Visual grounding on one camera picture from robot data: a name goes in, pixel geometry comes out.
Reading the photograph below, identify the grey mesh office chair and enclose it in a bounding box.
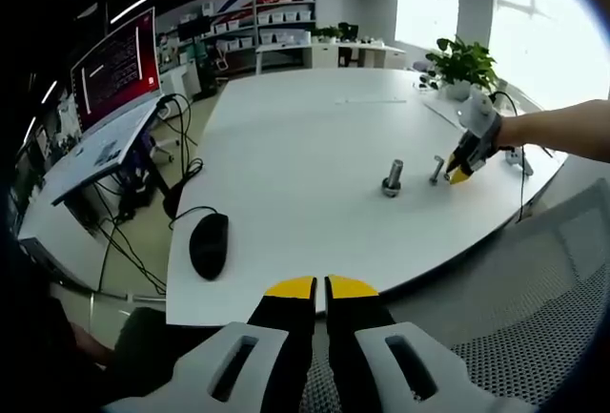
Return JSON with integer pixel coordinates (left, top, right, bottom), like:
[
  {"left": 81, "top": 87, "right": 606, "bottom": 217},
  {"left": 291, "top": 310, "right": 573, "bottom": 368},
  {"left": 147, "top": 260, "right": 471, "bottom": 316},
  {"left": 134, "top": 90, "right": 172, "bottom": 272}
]
[{"left": 299, "top": 176, "right": 610, "bottom": 413}]

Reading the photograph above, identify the black computer mouse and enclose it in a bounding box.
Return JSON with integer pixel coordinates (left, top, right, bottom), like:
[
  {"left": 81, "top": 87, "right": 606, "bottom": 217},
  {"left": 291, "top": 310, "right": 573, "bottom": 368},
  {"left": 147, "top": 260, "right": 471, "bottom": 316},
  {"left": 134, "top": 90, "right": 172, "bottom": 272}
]
[{"left": 189, "top": 214, "right": 230, "bottom": 282}]

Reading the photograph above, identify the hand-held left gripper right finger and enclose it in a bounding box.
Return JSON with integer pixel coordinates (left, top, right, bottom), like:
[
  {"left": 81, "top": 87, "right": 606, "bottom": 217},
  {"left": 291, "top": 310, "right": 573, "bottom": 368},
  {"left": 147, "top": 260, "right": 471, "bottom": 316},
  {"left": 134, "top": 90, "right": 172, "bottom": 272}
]
[{"left": 324, "top": 274, "right": 535, "bottom": 413}]

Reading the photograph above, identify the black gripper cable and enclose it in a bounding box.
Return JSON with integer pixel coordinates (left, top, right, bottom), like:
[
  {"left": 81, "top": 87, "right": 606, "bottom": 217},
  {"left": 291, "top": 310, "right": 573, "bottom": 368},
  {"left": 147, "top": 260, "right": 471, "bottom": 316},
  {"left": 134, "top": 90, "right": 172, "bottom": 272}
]
[{"left": 489, "top": 91, "right": 554, "bottom": 226}]

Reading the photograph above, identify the white side desk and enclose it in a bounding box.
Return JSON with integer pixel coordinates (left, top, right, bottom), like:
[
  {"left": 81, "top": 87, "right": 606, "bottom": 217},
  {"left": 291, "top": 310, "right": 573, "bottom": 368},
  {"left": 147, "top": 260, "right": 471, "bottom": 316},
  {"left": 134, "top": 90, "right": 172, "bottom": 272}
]
[{"left": 50, "top": 95, "right": 166, "bottom": 207}]

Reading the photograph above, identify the shelving with white bins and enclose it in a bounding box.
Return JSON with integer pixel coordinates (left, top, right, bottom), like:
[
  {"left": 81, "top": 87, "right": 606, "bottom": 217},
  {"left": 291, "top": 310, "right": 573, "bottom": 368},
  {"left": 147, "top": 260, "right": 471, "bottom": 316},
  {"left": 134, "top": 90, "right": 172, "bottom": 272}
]
[{"left": 209, "top": 0, "right": 316, "bottom": 52}]

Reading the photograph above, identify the black cable bundle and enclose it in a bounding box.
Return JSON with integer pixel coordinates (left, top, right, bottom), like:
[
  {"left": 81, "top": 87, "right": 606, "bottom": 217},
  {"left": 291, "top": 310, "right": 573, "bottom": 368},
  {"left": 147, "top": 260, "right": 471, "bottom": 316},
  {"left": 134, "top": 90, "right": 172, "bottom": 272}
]
[{"left": 90, "top": 93, "right": 206, "bottom": 295}]

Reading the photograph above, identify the long white desk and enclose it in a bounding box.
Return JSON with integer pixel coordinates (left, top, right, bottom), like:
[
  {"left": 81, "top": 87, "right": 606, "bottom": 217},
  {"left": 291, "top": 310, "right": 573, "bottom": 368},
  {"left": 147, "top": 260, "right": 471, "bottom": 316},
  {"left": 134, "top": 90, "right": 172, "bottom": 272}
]
[{"left": 255, "top": 40, "right": 406, "bottom": 75}]

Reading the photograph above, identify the person's dark clothing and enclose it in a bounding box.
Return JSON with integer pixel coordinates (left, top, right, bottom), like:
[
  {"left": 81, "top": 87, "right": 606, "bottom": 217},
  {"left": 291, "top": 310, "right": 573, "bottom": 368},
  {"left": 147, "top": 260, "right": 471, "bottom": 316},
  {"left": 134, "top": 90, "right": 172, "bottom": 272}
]
[{"left": 71, "top": 307, "right": 182, "bottom": 400}]

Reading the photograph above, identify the monitor with red screen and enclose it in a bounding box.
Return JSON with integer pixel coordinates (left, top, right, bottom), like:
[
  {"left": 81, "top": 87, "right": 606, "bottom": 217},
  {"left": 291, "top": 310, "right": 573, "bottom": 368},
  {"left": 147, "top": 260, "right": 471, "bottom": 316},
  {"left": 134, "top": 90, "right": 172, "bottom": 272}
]
[{"left": 70, "top": 6, "right": 162, "bottom": 135}]

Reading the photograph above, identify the black screen on stand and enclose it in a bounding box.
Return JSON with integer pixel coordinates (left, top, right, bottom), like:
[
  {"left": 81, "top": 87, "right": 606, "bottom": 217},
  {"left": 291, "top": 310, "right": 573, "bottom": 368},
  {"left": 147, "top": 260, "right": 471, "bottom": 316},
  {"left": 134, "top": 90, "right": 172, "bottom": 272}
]
[{"left": 176, "top": 15, "right": 212, "bottom": 42}]

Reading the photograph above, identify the white office chair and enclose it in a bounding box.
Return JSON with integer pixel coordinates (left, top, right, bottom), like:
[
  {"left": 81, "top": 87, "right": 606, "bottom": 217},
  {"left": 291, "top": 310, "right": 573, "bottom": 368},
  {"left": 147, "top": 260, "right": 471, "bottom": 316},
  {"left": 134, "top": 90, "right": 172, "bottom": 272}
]
[{"left": 213, "top": 43, "right": 233, "bottom": 73}]

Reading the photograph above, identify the white paper sheet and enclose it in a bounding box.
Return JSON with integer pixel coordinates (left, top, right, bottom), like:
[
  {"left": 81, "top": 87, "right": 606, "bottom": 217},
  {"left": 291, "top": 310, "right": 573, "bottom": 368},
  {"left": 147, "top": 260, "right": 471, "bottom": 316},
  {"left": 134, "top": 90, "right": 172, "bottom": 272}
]
[{"left": 421, "top": 95, "right": 471, "bottom": 133}]

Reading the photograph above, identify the large threaded steel stud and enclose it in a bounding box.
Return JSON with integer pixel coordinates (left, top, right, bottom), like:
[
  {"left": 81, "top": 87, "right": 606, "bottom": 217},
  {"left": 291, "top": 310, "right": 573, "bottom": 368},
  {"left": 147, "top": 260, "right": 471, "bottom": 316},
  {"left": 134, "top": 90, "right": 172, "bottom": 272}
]
[{"left": 380, "top": 158, "right": 405, "bottom": 198}]

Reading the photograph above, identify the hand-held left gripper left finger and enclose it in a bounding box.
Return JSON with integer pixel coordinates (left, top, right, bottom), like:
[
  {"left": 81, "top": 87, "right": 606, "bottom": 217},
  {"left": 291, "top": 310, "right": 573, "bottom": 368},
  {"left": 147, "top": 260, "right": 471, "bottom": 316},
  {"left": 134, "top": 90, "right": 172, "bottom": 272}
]
[{"left": 102, "top": 276, "right": 318, "bottom": 413}]

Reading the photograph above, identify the white cabinet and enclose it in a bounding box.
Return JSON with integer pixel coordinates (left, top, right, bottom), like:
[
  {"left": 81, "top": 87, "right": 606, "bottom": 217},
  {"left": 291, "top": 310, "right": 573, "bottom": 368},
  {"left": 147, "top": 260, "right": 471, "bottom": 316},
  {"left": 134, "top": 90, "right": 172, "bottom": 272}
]
[{"left": 159, "top": 67, "right": 199, "bottom": 99}]

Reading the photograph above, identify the small threaded steel stud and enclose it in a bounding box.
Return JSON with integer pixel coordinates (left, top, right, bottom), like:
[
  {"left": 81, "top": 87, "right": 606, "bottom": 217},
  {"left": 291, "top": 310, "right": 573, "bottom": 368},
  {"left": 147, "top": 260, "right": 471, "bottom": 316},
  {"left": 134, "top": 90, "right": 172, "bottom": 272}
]
[{"left": 428, "top": 155, "right": 445, "bottom": 186}]

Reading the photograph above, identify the black mouse cable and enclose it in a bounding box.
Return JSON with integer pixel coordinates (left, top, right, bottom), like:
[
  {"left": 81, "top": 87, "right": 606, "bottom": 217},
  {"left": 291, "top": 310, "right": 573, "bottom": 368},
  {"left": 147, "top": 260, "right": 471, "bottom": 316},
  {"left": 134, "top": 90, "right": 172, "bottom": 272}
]
[{"left": 169, "top": 206, "right": 220, "bottom": 231}]

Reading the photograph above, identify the green potted plant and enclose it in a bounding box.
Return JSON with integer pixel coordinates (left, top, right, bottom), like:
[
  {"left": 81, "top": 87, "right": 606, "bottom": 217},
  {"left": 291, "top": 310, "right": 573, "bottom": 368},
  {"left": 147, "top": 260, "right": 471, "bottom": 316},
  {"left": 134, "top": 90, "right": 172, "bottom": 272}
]
[{"left": 425, "top": 35, "right": 499, "bottom": 102}]

